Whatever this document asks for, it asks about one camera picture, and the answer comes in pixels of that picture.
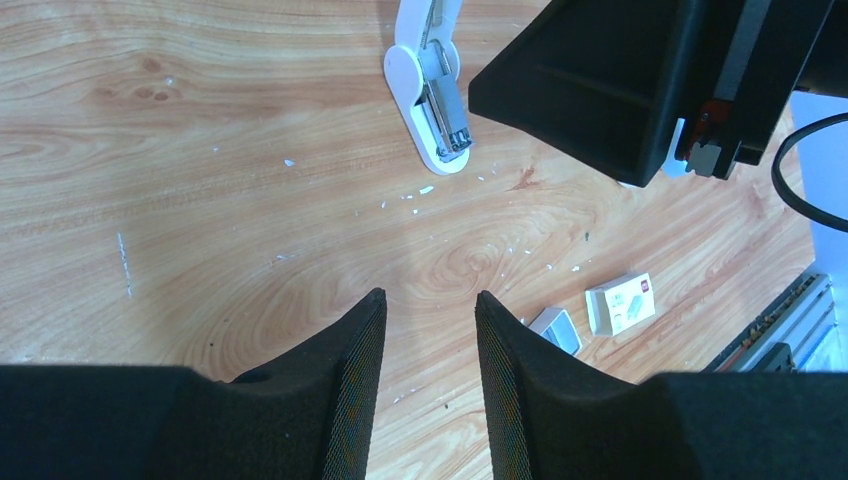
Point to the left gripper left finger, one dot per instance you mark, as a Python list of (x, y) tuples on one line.
[(307, 414)]

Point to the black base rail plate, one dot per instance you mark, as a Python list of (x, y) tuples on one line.
[(785, 336)]

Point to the grey staple strips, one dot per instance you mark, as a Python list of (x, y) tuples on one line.
[(555, 325)]

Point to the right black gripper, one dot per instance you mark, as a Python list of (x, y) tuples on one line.
[(602, 80)]

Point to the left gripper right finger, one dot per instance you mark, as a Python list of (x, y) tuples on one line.
[(551, 416)]

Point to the white staple box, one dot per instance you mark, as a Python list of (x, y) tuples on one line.
[(620, 304)]

